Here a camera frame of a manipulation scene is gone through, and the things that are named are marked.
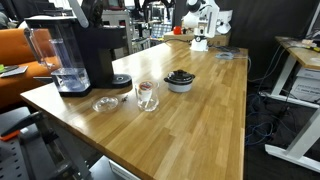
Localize black coffee maker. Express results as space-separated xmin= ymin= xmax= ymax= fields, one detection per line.
xmin=26 ymin=0 xmax=132 ymax=89

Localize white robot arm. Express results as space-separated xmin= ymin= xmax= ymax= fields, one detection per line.
xmin=183 ymin=0 xmax=233 ymax=51

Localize orange coffee pod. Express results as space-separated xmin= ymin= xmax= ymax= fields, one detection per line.
xmin=138 ymin=81 xmax=153 ymax=101

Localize clear glass jar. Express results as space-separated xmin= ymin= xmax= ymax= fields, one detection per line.
xmin=135 ymin=80 xmax=159 ymax=112

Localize grey pot with black lid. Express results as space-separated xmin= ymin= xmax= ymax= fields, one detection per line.
xmin=164 ymin=70 xmax=195 ymax=93

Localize small dark clip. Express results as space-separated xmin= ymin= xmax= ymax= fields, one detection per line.
xmin=121 ymin=95 xmax=129 ymax=102

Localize clear glass lid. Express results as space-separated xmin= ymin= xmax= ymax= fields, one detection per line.
xmin=92 ymin=96 xmax=119 ymax=112

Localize red object on box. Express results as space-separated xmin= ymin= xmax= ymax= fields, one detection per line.
xmin=173 ymin=26 xmax=182 ymax=35

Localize grey round puck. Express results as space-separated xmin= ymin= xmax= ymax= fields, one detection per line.
xmin=215 ymin=52 xmax=234 ymax=60

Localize clear water tank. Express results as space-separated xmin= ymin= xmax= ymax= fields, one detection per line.
xmin=24 ymin=25 xmax=91 ymax=97

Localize black clamp with orange tip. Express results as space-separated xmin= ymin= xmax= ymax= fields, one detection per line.
xmin=0 ymin=111 xmax=43 ymax=141

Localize white box under desk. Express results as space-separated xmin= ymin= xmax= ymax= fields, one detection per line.
xmin=290 ymin=67 xmax=320 ymax=104

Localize orange sofa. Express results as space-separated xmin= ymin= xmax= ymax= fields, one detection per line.
xmin=0 ymin=28 xmax=59 ymax=109

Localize white side desk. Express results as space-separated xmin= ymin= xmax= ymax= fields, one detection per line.
xmin=260 ymin=36 xmax=320 ymax=173

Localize blue cable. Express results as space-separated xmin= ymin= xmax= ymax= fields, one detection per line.
xmin=244 ymin=93 xmax=278 ymax=148

